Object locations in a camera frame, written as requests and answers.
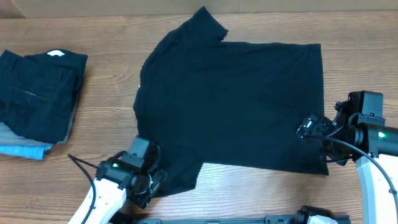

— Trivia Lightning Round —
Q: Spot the folded black garment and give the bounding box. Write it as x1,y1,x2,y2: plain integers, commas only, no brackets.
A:
1,50,88,144

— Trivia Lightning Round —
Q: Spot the black t-shirt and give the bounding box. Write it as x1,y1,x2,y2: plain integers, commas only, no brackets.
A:
133,8,328,197

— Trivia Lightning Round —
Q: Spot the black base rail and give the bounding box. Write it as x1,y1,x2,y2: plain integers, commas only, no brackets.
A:
108,213,352,224

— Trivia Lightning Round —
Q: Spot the folded grey garment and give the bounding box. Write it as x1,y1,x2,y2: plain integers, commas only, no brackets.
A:
1,102,78,146

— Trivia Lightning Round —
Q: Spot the folded blue garment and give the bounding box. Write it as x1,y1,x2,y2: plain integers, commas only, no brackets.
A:
1,144,53,160

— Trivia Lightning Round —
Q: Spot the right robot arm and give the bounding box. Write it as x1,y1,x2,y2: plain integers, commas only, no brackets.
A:
297,91,397,223

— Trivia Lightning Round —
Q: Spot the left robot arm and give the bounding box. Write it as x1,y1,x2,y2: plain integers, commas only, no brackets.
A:
69,136,167,224

